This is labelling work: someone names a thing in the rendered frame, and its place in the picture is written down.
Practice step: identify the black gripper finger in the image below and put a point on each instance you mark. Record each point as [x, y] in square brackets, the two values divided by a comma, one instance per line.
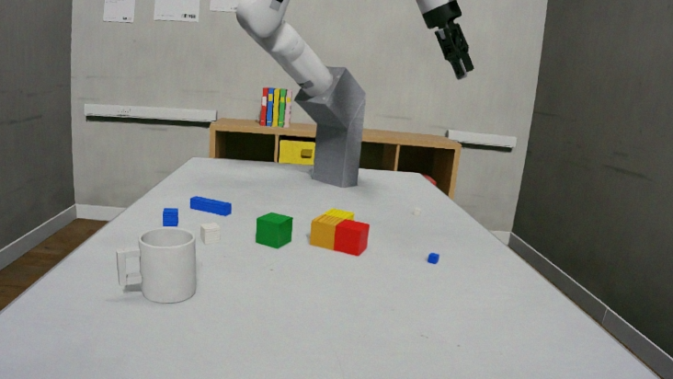
[450, 53]
[468, 64]

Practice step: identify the dark green cube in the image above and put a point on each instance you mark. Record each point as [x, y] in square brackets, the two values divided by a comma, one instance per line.
[274, 230]

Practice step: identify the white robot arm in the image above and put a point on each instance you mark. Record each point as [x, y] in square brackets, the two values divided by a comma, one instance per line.
[263, 17]

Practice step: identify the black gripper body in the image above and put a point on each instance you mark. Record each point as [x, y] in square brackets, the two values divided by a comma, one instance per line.
[443, 16]

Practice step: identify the white mug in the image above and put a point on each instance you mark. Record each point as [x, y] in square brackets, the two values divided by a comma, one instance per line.
[167, 274]

